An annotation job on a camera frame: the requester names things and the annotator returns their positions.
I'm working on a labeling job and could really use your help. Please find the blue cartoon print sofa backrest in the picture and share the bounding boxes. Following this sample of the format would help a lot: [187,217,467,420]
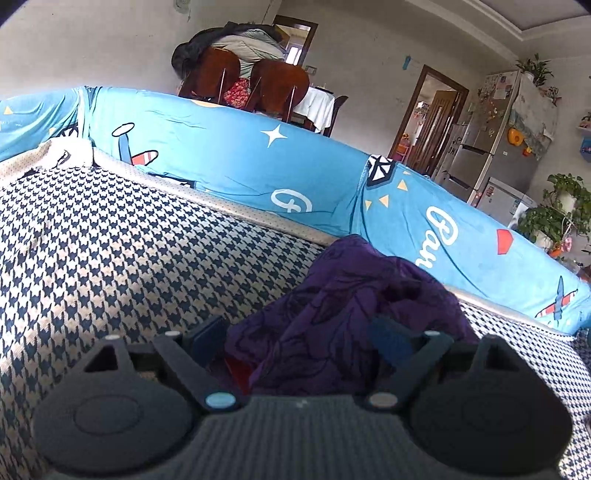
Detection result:
[1,86,590,334]

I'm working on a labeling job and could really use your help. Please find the brown wooden chair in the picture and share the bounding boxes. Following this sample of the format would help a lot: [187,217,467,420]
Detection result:
[178,47,240,104]
[245,59,310,123]

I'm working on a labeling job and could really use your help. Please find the white chest freezer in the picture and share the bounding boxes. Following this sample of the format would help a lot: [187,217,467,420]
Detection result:
[472,177,537,230]

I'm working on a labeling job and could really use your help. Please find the blue wall shelf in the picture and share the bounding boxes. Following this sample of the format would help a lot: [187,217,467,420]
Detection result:
[578,127,591,163]

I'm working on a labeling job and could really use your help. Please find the houndstooth sofa seat cover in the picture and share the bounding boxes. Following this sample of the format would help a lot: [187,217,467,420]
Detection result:
[1,139,590,479]

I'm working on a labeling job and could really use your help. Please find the brown wooden chair right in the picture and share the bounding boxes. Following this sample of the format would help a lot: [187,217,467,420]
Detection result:
[245,59,310,123]

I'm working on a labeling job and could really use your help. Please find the silver refrigerator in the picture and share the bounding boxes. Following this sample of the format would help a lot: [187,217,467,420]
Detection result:
[437,70,558,204]

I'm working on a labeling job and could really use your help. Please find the brown wooden chair left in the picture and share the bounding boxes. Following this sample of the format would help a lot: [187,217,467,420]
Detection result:
[178,47,240,104]

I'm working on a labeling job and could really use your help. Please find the purple floral red-lined garment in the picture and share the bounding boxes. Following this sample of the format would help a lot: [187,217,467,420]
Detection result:
[211,235,478,396]

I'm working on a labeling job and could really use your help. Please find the green potted plant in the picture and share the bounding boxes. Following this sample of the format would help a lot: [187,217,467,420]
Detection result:
[517,173,590,258]

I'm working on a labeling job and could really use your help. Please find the white clothed dining table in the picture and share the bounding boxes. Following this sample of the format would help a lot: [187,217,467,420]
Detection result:
[294,87,335,133]

